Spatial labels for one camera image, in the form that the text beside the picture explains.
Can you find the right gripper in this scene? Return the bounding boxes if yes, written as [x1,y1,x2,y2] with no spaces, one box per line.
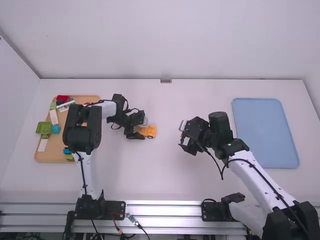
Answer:
[177,116,211,157]

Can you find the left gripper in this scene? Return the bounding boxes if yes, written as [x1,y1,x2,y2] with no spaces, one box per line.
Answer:
[124,109,147,140]

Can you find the yellow toy car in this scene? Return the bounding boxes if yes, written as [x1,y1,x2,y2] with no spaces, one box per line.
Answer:
[136,124,158,139]

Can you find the blue mat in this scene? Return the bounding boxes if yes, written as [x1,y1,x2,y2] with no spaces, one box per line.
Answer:
[231,97,301,170]

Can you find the silver rails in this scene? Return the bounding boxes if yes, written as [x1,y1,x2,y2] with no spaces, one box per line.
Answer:
[0,199,252,235]

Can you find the tan tray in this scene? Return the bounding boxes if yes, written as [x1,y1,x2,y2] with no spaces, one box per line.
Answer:
[34,94,101,164]

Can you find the lime green wheeled toy brick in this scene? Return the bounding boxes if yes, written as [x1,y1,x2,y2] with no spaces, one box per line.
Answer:
[35,121,54,139]

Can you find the black cable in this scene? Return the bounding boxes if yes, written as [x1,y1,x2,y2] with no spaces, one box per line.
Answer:
[136,223,151,240]
[106,116,127,131]
[195,141,230,181]

